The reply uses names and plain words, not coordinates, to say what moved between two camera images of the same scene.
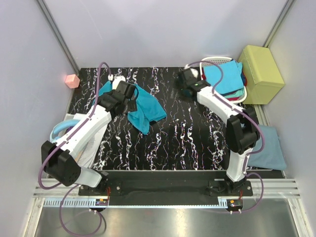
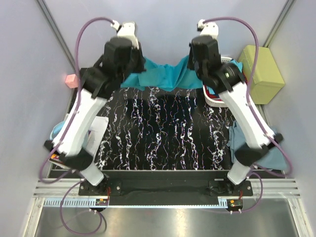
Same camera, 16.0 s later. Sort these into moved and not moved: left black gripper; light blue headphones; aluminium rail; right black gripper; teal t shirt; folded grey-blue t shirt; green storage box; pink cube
Moved: right black gripper; teal t shirt; left black gripper
Not moved: green storage box; aluminium rail; pink cube; light blue headphones; folded grey-blue t shirt
